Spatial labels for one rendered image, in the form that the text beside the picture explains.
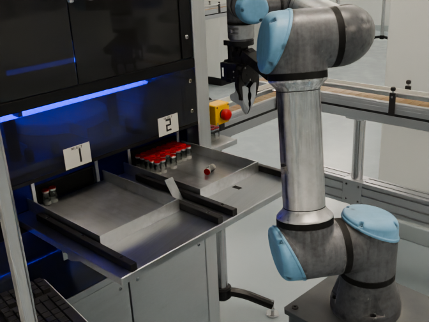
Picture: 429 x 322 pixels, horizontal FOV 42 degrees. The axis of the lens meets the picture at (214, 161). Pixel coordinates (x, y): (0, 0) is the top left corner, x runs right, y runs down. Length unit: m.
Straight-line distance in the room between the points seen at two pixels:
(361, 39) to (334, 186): 1.56
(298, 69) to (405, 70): 1.92
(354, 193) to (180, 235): 1.30
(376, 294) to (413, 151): 1.87
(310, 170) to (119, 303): 0.97
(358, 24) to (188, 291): 1.28
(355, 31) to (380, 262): 0.46
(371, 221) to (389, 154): 1.95
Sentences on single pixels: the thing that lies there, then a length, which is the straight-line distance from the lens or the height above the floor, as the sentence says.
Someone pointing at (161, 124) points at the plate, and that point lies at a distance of 1.75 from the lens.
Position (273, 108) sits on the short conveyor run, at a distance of 2.37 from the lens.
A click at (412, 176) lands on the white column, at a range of 3.08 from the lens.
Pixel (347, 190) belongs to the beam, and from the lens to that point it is 2.56.
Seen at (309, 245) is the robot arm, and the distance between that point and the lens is 1.11.
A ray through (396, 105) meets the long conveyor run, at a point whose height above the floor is 0.93.
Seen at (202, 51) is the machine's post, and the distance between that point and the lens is 1.84.
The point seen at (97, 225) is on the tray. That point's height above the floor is 0.88.
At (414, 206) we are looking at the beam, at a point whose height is 0.51.
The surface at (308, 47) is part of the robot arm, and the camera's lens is 1.05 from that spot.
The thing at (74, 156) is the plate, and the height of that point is 1.02.
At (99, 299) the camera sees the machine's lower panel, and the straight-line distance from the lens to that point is 1.80.
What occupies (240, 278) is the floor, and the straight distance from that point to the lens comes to 2.82.
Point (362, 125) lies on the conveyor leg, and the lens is 2.45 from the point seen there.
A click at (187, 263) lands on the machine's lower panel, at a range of 2.02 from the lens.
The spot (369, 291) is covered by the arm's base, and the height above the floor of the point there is 0.87.
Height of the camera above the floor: 1.55
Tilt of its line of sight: 21 degrees down
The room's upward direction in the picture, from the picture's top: 3 degrees counter-clockwise
